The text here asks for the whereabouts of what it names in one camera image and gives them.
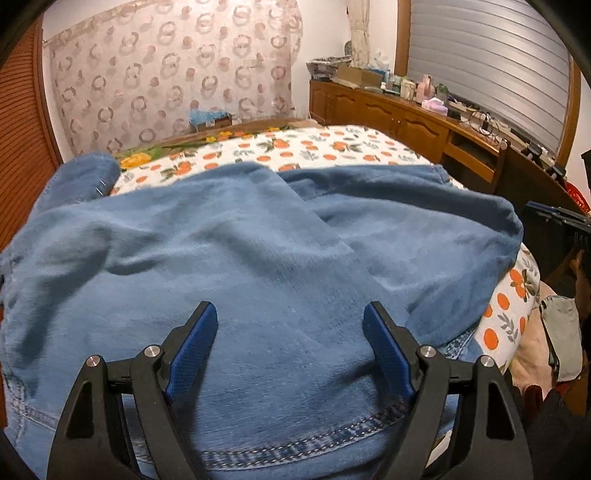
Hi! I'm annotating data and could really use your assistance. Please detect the blue denim jeans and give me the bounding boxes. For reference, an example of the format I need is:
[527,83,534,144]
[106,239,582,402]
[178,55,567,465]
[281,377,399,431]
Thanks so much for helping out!
[1,163,523,479]

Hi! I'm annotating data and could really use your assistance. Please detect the wicker basket on sideboard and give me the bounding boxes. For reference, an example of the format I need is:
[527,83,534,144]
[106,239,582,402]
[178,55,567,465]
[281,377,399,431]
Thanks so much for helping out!
[307,56,352,80]

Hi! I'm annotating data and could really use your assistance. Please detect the cardboard box on sideboard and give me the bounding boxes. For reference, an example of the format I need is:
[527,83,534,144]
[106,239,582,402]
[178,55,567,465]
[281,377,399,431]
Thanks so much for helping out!
[334,65,383,88]

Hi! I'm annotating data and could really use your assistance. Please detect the pink bottle on sideboard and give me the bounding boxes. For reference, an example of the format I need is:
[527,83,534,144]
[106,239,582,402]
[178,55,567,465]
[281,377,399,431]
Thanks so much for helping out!
[415,75,436,104]

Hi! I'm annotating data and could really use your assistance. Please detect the right hand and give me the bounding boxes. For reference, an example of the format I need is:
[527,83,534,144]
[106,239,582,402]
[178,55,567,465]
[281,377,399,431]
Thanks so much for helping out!
[569,250,591,323]

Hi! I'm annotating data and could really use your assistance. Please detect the folded blue jeans stack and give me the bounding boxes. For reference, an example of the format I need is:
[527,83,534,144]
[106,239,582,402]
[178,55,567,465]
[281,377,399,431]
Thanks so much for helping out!
[29,152,121,219]

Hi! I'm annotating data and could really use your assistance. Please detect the pink circle pattern curtain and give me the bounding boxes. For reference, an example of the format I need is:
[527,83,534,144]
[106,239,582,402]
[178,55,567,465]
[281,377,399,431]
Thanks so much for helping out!
[47,1,303,155]

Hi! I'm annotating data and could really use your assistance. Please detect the floral yellow red blanket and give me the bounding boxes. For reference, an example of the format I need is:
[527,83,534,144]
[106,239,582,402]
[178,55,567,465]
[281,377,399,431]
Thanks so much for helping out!
[112,120,325,172]

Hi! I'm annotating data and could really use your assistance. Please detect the brown louvered wardrobe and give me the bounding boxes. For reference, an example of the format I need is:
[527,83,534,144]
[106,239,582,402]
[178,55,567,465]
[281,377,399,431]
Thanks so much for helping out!
[0,19,62,247]

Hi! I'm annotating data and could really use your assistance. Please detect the cream tied window curtain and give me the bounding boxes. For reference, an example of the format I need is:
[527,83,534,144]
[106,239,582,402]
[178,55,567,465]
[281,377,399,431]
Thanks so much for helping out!
[346,0,370,68]

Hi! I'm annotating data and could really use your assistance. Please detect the orange print bed sheet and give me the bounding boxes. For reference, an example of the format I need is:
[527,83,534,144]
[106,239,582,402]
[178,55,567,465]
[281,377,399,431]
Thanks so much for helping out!
[111,125,540,371]

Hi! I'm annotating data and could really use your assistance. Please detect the wooden sideboard cabinet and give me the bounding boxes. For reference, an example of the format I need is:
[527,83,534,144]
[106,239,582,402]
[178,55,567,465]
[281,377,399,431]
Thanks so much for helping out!
[308,80,583,213]

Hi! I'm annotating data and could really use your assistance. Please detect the cardboard box with blue bag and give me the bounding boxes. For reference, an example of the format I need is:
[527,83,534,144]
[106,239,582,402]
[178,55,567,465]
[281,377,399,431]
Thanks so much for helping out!
[188,109,232,132]

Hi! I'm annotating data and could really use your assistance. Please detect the grey roller window blind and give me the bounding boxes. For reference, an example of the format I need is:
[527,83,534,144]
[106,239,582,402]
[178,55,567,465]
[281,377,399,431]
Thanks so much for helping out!
[408,0,570,152]

